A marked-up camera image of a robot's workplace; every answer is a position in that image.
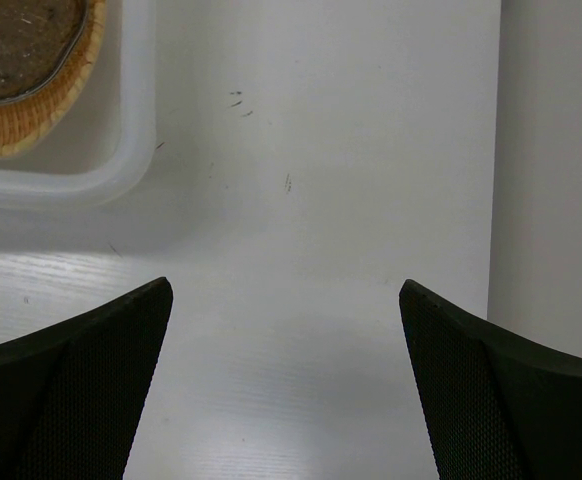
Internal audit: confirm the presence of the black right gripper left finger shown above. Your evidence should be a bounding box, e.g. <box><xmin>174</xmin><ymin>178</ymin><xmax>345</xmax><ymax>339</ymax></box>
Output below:
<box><xmin>0</xmin><ymin>278</ymin><xmax>172</xmax><ymax>479</ymax></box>

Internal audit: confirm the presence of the woven bamboo fan tray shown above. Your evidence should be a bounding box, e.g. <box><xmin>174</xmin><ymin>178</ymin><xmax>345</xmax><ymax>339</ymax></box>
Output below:
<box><xmin>0</xmin><ymin>1</ymin><xmax>107</xmax><ymax>159</ymax></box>

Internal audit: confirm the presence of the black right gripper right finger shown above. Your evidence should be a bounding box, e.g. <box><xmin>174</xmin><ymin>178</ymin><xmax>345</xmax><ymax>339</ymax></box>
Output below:
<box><xmin>399</xmin><ymin>280</ymin><xmax>582</xmax><ymax>479</ymax></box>

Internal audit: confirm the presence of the translucent white plastic bin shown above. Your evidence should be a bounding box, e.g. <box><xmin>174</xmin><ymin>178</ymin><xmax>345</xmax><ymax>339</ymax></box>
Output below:
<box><xmin>0</xmin><ymin>1</ymin><xmax>156</xmax><ymax>210</ymax></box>

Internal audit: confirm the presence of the smoky glass plate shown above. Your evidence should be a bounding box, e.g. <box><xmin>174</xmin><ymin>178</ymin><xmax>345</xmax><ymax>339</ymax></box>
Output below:
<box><xmin>0</xmin><ymin>1</ymin><xmax>92</xmax><ymax>105</ymax></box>

